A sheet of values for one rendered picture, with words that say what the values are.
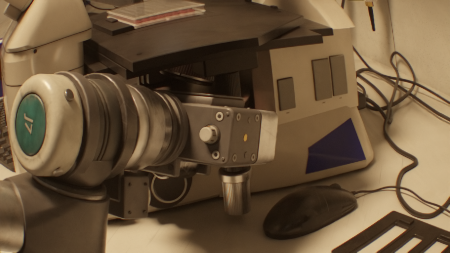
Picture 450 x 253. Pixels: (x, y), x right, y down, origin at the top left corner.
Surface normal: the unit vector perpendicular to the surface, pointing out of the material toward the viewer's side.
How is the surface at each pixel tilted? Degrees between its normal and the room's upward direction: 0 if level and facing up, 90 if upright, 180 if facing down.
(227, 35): 0
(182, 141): 106
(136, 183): 90
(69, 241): 92
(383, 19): 90
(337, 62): 90
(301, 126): 48
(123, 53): 0
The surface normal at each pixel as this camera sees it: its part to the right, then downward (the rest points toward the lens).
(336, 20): 0.20, -0.57
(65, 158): 0.66, 0.62
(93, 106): 0.79, -0.37
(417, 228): -0.09, -0.94
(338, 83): 0.43, 0.27
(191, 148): -0.52, -0.01
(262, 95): -0.90, 0.22
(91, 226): 0.77, 0.25
